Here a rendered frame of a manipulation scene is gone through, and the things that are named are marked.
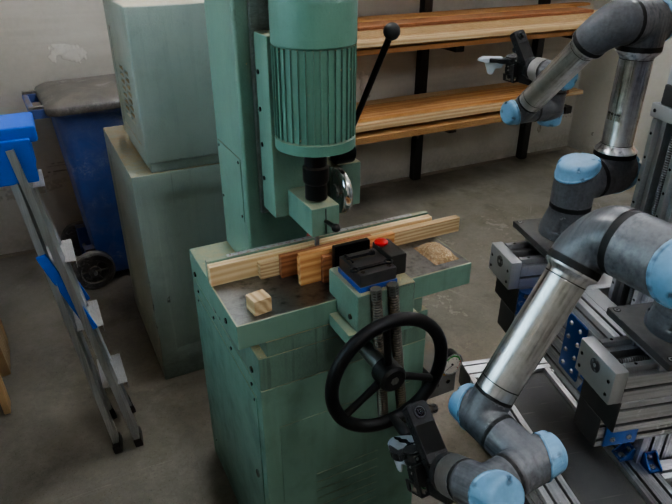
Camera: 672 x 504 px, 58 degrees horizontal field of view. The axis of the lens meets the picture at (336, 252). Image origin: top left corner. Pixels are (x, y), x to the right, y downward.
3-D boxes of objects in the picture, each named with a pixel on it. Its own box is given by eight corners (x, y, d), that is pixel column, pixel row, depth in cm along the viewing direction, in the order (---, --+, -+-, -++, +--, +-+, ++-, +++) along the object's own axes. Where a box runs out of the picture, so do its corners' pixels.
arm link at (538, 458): (526, 406, 107) (478, 431, 103) (576, 448, 99) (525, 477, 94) (522, 438, 111) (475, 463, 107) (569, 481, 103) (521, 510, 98)
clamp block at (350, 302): (355, 334, 127) (356, 297, 123) (327, 302, 137) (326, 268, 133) (415, 316, 133) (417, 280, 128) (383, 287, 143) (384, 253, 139)
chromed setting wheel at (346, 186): (344, 222, 154) (345, 176, 148) (323, 204, 164) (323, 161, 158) (355, 220, 155) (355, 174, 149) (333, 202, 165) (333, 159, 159)
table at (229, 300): (252, 377, 119) (250, 353, 116) (208, 302, 143) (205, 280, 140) (495, 301, 143) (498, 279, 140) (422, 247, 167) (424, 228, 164)
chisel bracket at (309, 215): (312, 244, 138) (311, 210, 134) (288, 220, 149) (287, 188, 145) (341, 237, 141) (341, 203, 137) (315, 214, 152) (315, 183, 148)
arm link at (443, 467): (441, 467, 101) (480, 450, 104) (426, 460, 105) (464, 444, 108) (451, 510, 101) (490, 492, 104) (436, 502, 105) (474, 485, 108)
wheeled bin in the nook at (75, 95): (74, 300, 298) (27, 103, 252) (59, 254, 340) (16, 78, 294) (201, 268, 326) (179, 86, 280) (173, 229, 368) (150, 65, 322)
